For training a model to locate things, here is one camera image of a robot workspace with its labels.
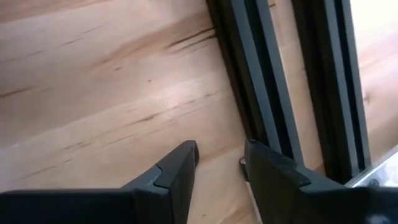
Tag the black aluminium frame rail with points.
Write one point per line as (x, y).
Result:
(248, 62)
(329, 77)

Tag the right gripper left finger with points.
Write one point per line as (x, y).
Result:
(168, 186)

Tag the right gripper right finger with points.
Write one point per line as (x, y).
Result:
(280, 193)

